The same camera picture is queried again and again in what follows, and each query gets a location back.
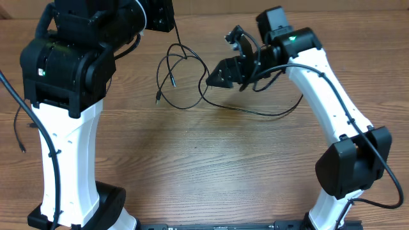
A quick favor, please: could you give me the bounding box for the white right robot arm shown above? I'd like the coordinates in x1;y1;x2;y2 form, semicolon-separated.
206;6;392;229

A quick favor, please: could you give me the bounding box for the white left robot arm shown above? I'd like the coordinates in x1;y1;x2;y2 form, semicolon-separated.
20;0;174;229

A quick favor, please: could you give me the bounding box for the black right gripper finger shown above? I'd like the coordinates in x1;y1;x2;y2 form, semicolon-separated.
209;58;236;80
206;76;233;88

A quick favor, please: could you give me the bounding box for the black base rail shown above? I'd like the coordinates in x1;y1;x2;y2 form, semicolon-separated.
127;210;364;230

